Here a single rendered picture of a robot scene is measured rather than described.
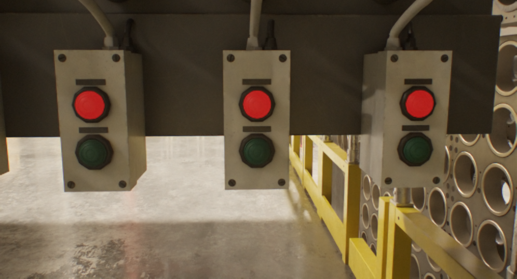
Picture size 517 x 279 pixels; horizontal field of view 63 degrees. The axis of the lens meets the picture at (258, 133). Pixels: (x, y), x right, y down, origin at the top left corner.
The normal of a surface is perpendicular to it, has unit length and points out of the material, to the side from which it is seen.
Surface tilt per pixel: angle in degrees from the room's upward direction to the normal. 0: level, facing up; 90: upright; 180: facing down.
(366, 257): 0
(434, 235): 0
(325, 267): 0
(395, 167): 90
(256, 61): 90
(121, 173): 90
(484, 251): 53
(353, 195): 90
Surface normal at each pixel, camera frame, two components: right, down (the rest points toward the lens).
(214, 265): 0.00, -0.99
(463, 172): 0.04, 0.03
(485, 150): -1.00, 0.00
